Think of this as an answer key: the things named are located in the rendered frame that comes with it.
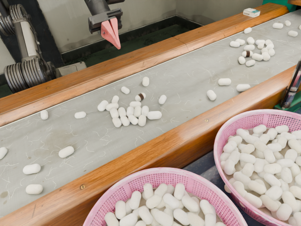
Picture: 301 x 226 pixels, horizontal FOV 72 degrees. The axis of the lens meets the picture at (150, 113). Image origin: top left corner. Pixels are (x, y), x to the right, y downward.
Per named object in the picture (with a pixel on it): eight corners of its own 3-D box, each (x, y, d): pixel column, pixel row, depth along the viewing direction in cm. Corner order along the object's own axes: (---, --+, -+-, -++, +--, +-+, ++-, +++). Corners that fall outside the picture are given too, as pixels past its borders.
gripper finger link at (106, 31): (135, 36, 59) (121, 9, 60) (113, 44, 57) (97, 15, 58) (132, 48, 66) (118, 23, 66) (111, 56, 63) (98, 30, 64)
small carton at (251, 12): (242, 14, 94) (243, 9, 93) (248, 12, 95) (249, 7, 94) (253, 17, 90) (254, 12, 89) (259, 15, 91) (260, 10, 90)
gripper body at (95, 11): (123, 12, 60) (112, -9, 61) (90, 23, 57) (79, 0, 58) (121, 26, 66) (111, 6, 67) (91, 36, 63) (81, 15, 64)
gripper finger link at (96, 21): (128, 39, 58) (113, 11, 59) (105, 47, 56) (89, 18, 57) (125, 51, 65) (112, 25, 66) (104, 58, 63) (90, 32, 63)
